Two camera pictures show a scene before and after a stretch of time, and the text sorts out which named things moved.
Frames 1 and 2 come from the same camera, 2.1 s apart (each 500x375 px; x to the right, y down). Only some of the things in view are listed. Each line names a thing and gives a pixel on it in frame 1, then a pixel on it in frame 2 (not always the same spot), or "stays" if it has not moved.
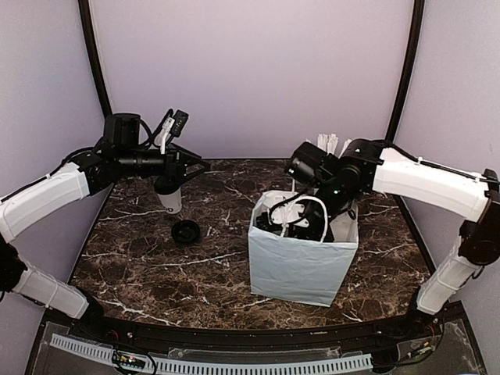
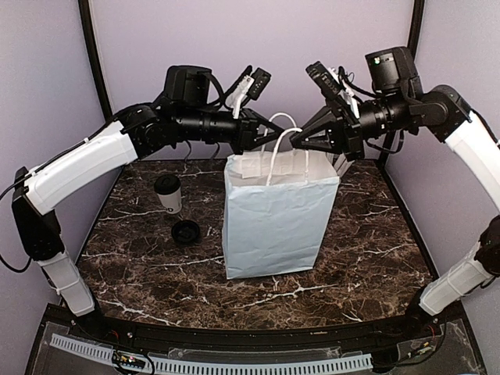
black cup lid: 167,184 stays
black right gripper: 305,235 to 345,127
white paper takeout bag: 292,255 to 278,211
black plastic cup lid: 185,232 stays
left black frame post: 91,41 stays
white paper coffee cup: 172,202 stays
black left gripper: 177,168 to 246,139
